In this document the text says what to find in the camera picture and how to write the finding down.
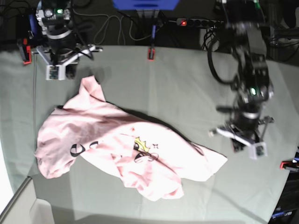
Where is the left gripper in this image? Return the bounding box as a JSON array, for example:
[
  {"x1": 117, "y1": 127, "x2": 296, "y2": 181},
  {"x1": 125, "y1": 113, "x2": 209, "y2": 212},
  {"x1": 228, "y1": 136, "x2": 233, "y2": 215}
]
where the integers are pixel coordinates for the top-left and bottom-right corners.
[{"x1": 209, "y1": 112, "x2": 274, "y2": 153}]

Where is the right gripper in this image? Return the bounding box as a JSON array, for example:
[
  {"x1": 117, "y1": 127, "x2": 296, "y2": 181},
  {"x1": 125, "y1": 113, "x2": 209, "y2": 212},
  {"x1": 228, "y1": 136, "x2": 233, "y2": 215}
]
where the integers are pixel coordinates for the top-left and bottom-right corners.
[{"x1": 32, "y1": 44, "x2": 103, "y2": 79}]

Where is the pink t-shirt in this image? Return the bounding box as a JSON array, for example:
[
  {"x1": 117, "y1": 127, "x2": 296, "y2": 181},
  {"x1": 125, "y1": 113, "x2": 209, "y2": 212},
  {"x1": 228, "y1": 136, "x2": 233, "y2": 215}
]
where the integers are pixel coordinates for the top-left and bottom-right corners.
[{"x1": 35, "y1": 76, "x2": 227, "y2": 201}]

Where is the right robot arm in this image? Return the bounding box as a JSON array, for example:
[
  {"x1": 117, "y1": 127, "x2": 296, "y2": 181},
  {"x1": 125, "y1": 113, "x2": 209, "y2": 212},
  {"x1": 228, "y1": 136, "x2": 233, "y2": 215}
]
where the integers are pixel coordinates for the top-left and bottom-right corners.
[{"x1": 34, "y1": 0, "x2": 103, "y2": 81}]

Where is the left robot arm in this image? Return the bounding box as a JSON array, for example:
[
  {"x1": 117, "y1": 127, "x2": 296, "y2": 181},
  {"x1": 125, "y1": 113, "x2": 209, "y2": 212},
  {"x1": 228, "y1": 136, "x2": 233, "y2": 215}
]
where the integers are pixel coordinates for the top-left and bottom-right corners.
[{"x1": 207, "y1": 0, "x2": 274, "y2": 160}]

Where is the red left table clamp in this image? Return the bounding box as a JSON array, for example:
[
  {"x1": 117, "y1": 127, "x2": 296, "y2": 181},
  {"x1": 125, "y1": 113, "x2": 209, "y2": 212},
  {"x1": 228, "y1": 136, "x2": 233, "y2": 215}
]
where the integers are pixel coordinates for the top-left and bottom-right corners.
[{"x1": 17, "y1": 38, "x2": 32, "y2": 65}]

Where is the red table clamp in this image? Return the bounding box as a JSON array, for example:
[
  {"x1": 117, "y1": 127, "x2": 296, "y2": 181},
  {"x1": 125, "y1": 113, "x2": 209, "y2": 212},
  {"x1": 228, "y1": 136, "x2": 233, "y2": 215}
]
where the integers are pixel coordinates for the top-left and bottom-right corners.
[
  {"x1": 280, "y1": 158, "x2": 299, "y2": 172},
  {"x1": 147, "y1": 48, "x2": 155, "y2": 61},
  {"x1": 17, "y1": 38, "x2": 32, "y2": 65}
]

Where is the red right table clamp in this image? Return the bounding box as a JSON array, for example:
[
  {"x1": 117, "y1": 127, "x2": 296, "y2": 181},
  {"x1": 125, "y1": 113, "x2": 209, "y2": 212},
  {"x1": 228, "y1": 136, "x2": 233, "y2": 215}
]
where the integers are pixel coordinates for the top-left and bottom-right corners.
[{"x1": 280, "y1": 158, "x2": 299, "y2": 172}]

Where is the green table cloth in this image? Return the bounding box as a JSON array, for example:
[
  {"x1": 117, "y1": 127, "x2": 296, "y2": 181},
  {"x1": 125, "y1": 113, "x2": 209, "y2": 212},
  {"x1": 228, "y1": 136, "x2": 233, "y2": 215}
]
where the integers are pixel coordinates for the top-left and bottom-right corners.
[{"x1": 0, "y1": 46, "x2": 299, "y2": 224}]

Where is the red centre table clamp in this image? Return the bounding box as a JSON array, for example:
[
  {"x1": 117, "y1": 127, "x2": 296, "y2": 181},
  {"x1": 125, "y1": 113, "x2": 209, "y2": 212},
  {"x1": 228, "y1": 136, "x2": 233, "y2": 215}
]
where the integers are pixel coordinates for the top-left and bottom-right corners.
[{"x1": 147, "y1": 48, "x2": 155, "y2": 61}]

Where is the blue box at top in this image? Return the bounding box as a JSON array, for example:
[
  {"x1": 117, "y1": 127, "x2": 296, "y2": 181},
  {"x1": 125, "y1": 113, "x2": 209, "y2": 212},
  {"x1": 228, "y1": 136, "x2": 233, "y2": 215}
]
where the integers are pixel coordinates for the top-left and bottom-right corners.
[{"x1": 113, "y1": 0, "x2": 179, "y2": 10}]

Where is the black power strip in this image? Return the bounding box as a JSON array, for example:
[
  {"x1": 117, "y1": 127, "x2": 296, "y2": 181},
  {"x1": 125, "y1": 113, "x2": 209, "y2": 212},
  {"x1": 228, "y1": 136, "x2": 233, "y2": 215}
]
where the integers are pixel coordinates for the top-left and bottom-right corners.
[{"x1": 176, "y1": 18, "x2": 224, "y2": 29}]

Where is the white bin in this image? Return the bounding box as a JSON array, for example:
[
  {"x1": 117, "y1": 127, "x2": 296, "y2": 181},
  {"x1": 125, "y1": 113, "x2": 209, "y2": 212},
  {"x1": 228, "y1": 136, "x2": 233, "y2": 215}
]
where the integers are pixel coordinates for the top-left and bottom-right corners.
[{"x1": 0, "y1": 177, "x2": 55, "y2": 224}]

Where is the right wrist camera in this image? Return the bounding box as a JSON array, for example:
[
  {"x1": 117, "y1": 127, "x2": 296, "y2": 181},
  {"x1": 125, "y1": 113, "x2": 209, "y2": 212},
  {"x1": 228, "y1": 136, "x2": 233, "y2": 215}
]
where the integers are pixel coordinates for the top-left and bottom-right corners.
[{"x1": 46, "y1": 65, "x2": 66, "y2": 81}]

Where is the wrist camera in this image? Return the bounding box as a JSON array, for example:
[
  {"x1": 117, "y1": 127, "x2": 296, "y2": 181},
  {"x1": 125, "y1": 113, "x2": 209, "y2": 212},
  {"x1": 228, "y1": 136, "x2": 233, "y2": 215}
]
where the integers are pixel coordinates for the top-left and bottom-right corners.
[
  {"x1": 248, "y1": 142, "x2": 268, "y2": 160},
  {"x1": 46, "y1": 65, "x2": 66, "y2": 81}
]

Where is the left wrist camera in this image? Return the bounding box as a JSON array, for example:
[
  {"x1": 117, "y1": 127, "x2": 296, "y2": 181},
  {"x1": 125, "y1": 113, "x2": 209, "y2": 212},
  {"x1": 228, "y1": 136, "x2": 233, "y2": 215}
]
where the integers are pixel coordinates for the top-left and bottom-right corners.
[{"x1": 248, "y1": 142, "x2": 268, "y2": 160}]

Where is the blue clamp handle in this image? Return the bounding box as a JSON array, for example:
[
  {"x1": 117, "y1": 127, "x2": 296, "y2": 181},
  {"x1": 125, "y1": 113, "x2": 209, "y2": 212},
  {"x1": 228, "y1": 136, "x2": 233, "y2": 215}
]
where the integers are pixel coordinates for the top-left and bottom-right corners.
[{"x1": 151, "y1": 24, "x2": 156, "y2": 40}]

